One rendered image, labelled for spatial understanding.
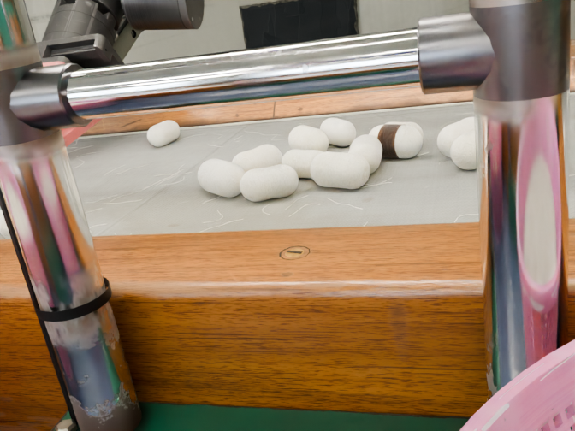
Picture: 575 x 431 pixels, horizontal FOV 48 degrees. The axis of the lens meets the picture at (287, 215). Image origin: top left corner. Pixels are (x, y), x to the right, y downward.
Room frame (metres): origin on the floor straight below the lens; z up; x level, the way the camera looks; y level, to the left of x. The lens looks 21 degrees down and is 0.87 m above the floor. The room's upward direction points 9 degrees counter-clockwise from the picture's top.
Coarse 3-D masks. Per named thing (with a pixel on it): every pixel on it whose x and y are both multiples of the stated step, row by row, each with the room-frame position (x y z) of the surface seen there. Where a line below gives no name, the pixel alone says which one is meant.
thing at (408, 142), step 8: (376, 128) 0.41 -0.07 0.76; (400, 128) 0.40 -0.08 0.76; (408, 128) 0.39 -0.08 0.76; (376, 136) 0.40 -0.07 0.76; (400, 136) 0.39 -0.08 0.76; (408, 136) 0.39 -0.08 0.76; (416, 136) 0.39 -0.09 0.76; (400, 144) 0.39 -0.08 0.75; (408, 144) 0.39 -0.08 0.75; (416, 144) 0.39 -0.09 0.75; (400, 152) 0.39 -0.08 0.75; (408, 152) 0.39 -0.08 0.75; (416, 152) 0.39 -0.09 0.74
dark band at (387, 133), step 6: (384, 126) 0.41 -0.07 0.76; (390, 126) 0.40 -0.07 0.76; (396, 126) 0.40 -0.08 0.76; (384, 132) 0.40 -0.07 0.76; (390, 132) 0.40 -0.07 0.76; (396, 132) 0.39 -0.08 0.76; (378, 138) 0.40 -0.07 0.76; (384, 138) 0.40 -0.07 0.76; (390, 138) 0.39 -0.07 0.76; (384, 144) 0.40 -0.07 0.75; (390, 144) 0.39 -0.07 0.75; (384, 150) 0.40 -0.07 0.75; (390, 150) 0.39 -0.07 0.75; (384, 156) 0.40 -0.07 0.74; (390, 156) 0.40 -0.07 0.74; (396, 156) 0.39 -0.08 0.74
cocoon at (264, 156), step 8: (240, 152) 0.40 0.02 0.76; (248, 152) 0.40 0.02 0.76; (256, 152) 0.40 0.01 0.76; (264, 152) 0.40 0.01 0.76; (272, 152) 0.40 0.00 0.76; (280, 152) 0.41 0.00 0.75; (240, 160) 0.39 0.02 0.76; (248, 160) 0.39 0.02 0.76; (256, 160) 0.39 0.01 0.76; (264, 160) 0.40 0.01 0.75; (272, 160) 0.40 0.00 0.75; (280, 160) 0.40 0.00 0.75; (248, 168) 0.39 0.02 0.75
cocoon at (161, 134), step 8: (152, 128) 0.54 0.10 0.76; (160, 128) 0.54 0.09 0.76; (168, 128) 0.54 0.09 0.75; (176, 128) 0.55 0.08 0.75; (152, 136) 0.53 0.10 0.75; (160, 136) 0.53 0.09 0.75; (168, 136) 0.54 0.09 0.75; (176, 136) 0.55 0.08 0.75; (152, 144) 0.53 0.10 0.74; (160, 144) 0.53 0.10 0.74
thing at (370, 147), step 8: (360, 136) 0.39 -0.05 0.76; (368, 136) 0.39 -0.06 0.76; (352, 144) 0.39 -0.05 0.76; (360, 144) 0.38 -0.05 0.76; (368, 144) 0.38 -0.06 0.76; (376, 144) 0.38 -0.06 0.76; (352, 152) 0.37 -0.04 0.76; (360, 152) 0.37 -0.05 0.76; (368, 152) 0.37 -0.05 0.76; (376, 152) 0.37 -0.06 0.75; (368, 160) 0.37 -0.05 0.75; (376, 160) 0.37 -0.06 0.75; (376, 168) 0.37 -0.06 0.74
